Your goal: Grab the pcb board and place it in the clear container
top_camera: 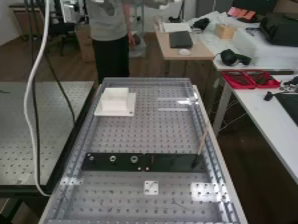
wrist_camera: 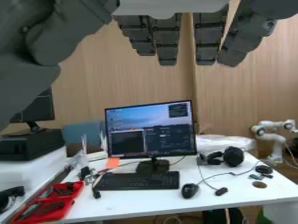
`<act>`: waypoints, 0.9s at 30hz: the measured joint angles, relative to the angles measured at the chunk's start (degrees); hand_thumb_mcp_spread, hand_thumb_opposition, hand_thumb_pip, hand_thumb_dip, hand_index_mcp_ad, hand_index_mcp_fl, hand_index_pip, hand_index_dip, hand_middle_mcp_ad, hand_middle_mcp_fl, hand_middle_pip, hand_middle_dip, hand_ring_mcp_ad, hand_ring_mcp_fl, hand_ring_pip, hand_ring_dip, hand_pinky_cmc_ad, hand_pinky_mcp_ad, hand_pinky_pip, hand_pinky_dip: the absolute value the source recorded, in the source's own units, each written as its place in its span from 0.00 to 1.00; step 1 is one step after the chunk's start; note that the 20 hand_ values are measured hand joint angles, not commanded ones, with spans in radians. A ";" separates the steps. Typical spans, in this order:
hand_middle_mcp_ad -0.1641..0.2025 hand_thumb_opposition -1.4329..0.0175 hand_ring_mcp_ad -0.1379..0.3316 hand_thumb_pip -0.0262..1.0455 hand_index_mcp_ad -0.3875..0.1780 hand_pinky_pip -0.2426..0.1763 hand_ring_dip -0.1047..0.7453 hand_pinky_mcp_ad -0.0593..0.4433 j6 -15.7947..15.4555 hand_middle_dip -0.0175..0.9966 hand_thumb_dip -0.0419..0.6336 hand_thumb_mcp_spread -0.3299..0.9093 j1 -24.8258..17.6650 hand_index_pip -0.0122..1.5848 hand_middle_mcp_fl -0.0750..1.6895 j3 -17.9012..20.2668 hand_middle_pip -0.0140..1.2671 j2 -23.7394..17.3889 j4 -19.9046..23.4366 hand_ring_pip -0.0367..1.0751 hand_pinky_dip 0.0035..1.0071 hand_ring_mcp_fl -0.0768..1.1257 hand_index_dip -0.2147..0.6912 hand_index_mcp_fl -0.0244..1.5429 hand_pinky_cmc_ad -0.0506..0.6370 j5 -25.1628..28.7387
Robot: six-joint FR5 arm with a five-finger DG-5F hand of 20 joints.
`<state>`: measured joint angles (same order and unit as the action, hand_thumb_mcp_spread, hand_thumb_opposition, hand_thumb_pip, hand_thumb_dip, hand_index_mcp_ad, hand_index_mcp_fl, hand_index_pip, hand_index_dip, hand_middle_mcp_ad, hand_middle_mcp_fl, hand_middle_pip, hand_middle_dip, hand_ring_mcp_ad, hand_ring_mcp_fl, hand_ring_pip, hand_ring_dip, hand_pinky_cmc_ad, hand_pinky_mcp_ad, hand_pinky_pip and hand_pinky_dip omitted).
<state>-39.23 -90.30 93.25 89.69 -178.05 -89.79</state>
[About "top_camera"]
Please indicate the small white square plate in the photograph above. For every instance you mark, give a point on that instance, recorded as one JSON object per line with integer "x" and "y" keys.
{"x": 150, "y": 187}

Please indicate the white computer mouse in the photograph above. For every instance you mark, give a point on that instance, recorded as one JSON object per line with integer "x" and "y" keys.
{"x": 184, "y": 52}

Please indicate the wooden desk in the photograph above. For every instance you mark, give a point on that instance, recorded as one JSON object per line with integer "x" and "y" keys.
{"x": 197, "y": 55}

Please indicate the thin stick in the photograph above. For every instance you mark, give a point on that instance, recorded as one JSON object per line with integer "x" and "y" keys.
{"x": 202, "y": 140}

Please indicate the black closed laptop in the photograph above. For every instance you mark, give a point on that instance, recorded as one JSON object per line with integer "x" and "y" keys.
{"x": 181, "y": 39}

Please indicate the clear box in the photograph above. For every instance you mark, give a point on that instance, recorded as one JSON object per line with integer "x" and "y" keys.
{"x": 133, "y": 206}
{"x": 146, "y": 81}

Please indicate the black plate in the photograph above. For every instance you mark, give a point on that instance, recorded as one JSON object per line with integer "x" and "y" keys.
{"x": 168, "y": 163}

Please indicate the black bag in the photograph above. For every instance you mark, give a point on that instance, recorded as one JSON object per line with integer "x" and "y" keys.
{"x": 279, "y": 30}

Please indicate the black headphones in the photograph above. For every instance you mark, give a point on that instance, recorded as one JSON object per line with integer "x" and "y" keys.
{"x": 233, "y": 57}

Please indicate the small white box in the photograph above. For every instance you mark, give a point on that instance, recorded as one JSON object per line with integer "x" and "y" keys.
{"x": 115, "y": 100}

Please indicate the red tray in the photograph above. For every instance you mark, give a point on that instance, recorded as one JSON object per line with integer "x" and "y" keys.
{"x": 265, "y": 78}
{"x": 238, "y": 80}

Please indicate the person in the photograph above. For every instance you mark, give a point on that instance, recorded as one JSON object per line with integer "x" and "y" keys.
{"x": 108, "y": 23}

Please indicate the small wooden box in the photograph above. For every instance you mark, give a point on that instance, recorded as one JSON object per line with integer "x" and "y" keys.
{"x": 225, "y": 32}

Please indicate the white desk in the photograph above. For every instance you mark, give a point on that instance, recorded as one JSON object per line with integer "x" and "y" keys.
{"x": 261, "y": 113}

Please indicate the black chair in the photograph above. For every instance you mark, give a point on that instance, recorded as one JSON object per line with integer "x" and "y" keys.
{"x": 61, "y": 31}

